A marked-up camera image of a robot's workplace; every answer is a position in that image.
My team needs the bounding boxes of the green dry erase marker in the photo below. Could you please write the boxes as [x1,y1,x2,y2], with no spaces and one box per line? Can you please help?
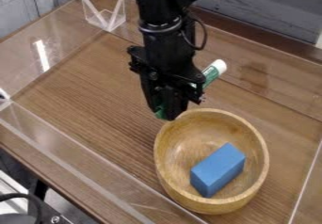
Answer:
[155,59,228,120]

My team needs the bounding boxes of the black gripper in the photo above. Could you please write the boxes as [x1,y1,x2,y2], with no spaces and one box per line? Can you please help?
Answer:
[127,20,207,120]

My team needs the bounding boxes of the brown wooden bowl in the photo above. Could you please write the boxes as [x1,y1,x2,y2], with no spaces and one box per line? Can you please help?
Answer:
[154,108,269,215]

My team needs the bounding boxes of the blue rectangular block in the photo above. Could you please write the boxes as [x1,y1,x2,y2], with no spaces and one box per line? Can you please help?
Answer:
[190,143,246,198]

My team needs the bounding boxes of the clear acrylic corner bracket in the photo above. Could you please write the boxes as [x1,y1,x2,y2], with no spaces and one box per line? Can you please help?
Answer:
[82,0,126,32]

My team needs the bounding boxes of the black cable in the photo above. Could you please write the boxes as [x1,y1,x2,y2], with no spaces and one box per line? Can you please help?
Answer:
[0,192,43,224]

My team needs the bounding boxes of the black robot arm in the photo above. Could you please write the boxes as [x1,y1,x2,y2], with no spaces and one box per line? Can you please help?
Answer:
[127,0,206,120]

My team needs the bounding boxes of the clear acrylic tray wall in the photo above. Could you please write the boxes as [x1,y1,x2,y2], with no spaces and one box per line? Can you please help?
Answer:
[0,99,206,224]

